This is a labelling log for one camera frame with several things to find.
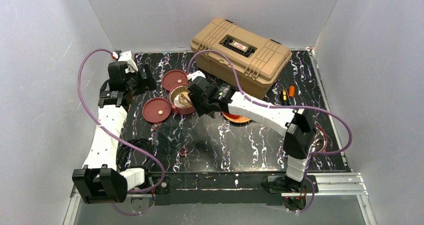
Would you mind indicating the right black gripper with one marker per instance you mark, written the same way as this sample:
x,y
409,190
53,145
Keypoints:
x,y
197,95

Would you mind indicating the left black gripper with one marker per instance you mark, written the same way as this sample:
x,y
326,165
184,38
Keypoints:
x,y
145,78

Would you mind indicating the steamed bun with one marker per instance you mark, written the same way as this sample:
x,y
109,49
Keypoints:
x,y
182,99

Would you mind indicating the red steel lunch bowl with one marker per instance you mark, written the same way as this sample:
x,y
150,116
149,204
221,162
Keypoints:
x,y
180,101
320,141

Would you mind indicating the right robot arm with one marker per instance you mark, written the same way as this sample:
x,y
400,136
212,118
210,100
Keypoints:
x,y
295,125

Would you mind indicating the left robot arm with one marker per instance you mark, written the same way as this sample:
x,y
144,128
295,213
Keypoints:
x,y
100,180

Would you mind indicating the red lunch box clip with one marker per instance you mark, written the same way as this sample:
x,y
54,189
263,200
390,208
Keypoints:
x,y
183,151

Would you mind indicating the red round lid rear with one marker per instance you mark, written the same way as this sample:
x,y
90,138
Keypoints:
x,y
173,78

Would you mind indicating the red round lid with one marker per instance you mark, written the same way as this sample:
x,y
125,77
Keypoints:
x,y
156,110
173,78

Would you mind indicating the red round lid front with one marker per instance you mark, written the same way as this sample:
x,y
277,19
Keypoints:
x,y
156,110

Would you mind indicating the dark transparent round lid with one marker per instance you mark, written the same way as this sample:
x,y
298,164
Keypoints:
x,y
168,139

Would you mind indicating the tan plastic toolbox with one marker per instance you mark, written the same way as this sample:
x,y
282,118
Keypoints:
x,y
236,55

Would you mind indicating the orange green screwdriver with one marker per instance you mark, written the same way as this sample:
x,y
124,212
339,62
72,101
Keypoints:
x,y
291,94

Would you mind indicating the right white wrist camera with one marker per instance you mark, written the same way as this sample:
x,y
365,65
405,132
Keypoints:
x,y
192,76

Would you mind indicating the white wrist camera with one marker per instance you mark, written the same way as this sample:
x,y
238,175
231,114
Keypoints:
x,y
126,56
192,76

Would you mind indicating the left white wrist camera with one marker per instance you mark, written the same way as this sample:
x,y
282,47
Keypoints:
x,y
126,56

